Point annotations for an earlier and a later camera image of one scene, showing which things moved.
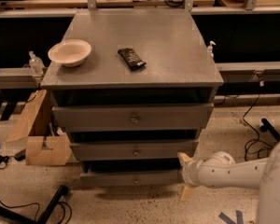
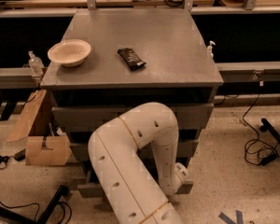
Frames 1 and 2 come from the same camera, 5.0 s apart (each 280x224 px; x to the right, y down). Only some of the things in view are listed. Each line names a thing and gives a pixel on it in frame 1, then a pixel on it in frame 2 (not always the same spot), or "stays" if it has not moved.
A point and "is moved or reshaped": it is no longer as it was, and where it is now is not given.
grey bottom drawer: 159,177 is moved or reshaped
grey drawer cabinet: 133,89 stays
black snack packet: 133,60 stays
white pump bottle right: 210,53 stays
